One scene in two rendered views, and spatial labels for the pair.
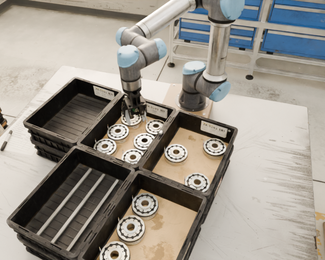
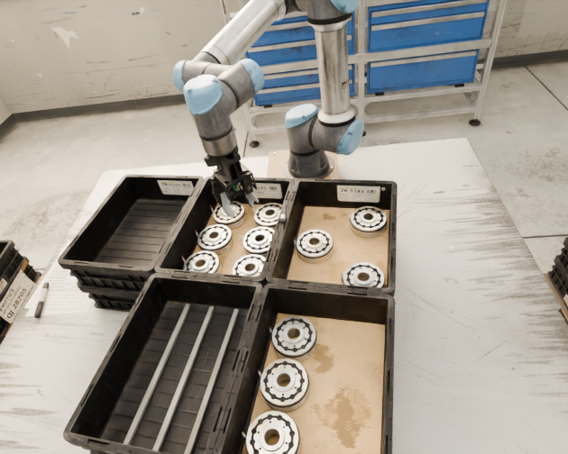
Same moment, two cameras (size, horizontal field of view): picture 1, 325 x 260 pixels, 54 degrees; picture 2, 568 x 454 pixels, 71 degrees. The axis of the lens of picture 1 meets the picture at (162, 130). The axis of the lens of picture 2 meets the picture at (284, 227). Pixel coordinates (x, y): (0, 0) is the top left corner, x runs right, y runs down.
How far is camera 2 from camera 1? 0.33 m
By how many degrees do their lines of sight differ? 5
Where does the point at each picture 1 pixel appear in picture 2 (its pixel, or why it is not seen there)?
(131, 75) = (217, 124)
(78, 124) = (149, 243)
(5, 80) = (30, 222)
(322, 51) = (446, 74)
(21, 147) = (68, 304)
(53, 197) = (138, 368)
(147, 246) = (321, 404)
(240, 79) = not seen: hidden behind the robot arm
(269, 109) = (416, 153)
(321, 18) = (435, 30)
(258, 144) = (422, 202)
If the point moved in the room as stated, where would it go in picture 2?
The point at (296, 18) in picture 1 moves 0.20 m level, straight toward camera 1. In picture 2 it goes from (403, 39) to (404, 50)
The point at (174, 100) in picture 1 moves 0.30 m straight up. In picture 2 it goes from (282, 173) to (270, 96)
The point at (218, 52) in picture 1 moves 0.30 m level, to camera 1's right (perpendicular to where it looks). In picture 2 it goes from (336, 75) to (436, 51)
